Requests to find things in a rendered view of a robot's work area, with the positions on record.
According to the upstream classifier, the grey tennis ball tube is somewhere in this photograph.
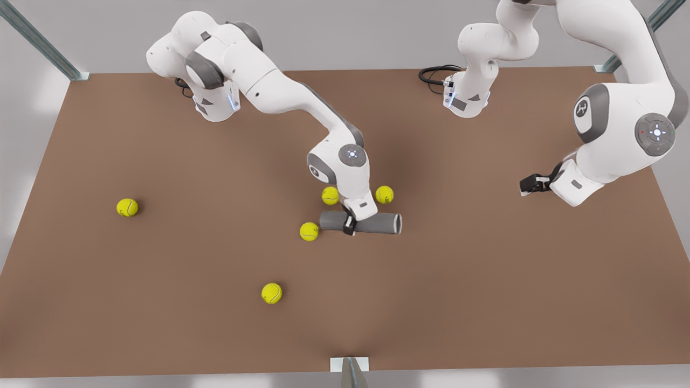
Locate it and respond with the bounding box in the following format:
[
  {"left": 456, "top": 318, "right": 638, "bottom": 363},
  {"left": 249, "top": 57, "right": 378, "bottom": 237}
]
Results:
[{"left": 319, "top": 210, "right": 403, "bottom": 236}]

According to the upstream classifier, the silver frame post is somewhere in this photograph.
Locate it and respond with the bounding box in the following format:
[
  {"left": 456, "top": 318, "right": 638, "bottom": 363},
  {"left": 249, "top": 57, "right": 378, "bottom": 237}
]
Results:
[
  {"left": 593, "top": 0, "right": 686, "bottom": 74},
  {"left": 0, "top": 0, "right": 90, "bottom": 82},
  {"left": 330, "top": 356, "right": 370, "bottom": 388}
]

